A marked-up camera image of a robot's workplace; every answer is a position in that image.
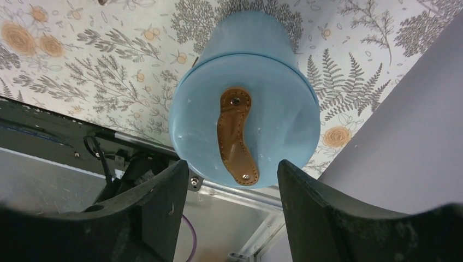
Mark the light blue round lid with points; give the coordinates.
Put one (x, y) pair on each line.
(283, 120)

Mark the light blue cup container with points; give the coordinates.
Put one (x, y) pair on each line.
(249, 32)

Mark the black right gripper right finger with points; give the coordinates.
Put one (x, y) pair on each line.
(324, 224)

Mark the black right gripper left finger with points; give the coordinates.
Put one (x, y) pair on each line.
(141, 224)

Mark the floral patterned tablecloth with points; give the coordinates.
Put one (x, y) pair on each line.
(117, 63)

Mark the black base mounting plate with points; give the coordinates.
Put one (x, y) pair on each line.
(124, 161)

